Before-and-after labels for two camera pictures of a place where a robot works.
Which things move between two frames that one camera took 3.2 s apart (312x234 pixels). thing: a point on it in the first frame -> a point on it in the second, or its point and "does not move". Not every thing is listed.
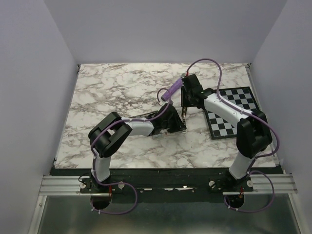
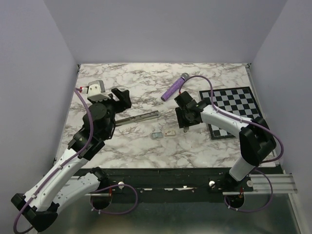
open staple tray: [157, 136] does not move
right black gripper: [184, 103] -> [182, 122]
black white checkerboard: [242, 97] does not move
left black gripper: [178, 125] -> [125, 102]
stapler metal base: [146, 116] does not move
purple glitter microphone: [178, 85] does not move
